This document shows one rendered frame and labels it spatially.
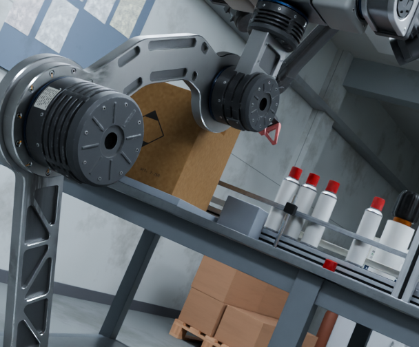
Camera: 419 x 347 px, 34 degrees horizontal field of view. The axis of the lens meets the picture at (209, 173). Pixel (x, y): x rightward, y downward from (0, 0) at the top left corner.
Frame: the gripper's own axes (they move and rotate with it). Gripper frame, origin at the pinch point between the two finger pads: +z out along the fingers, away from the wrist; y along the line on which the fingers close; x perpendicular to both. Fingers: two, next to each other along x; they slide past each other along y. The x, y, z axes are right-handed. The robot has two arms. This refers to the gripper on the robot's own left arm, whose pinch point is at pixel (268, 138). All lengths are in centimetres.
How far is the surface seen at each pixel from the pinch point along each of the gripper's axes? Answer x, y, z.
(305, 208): -10.1, -14.3, 33.7
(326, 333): 180, 605, -45
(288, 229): -3.7, -15.2, 38.4
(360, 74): 24, 432, -252
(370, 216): -27, -12, 42
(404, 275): -33, -23, 63
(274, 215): -1.0, -16.5, 33.4
